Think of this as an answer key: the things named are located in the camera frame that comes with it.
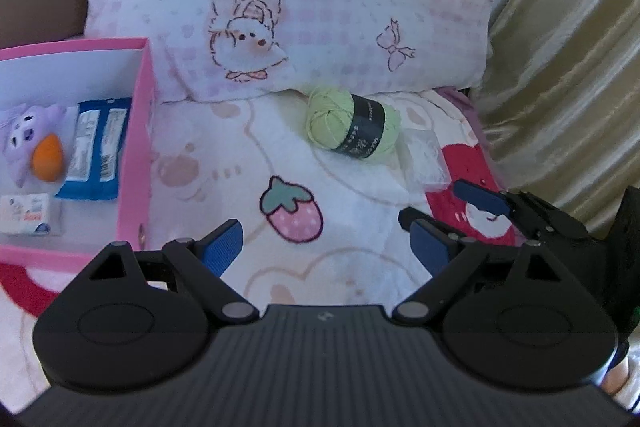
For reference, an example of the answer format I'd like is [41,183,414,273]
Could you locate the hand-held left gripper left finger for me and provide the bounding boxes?
[87,218,261,324]

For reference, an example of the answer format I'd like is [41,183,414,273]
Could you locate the pink checked pillow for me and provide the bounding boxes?
[67,0,496,102]

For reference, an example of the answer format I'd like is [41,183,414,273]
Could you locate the blue wipes packet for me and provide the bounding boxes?
[54,98,133,202]

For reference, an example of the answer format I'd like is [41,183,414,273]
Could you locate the green yarn ball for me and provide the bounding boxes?
[306,87,401,160]

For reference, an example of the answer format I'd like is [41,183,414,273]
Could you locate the pink cardboard box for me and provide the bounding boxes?
[0,38,153,268]

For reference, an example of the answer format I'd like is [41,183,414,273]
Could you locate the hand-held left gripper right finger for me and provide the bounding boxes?
[392,207,566,324]

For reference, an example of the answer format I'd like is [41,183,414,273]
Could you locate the white tissue pack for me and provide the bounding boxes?
[0,193,63,236]

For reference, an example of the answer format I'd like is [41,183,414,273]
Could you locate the clear plastic box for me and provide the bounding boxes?
[400,129,448,192]

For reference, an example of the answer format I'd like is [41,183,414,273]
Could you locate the purple plush toy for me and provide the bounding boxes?
[0,103,68,188]

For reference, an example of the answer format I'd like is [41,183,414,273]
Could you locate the gold satin curtain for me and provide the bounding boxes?
[472,0,640,233]

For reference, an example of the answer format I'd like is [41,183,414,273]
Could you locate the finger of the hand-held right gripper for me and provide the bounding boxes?
[452,179,591,243]

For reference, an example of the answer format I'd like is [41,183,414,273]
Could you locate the orange makeup sponge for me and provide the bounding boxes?
[31,134,65,182]

